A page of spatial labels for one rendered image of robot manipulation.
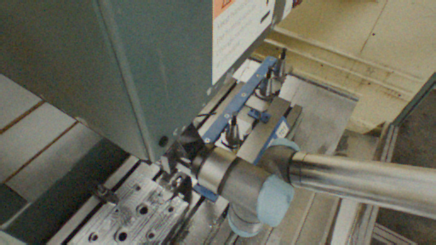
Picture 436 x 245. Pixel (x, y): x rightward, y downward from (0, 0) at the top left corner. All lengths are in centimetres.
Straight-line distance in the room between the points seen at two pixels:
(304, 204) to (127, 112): 112
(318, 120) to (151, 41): 136
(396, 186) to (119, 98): 43
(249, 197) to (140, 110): 27
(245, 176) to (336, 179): 17
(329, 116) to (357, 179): 102
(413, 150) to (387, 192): 227
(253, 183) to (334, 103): 116
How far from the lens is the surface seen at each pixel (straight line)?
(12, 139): 102
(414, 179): 51
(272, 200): 44
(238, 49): 34
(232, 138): 77
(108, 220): 99
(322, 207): 133
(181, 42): 23
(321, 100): 155
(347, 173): 53
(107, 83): 21
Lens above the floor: 187
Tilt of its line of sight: 52 degrees down
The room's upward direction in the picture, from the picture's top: 2 degrees clockwise
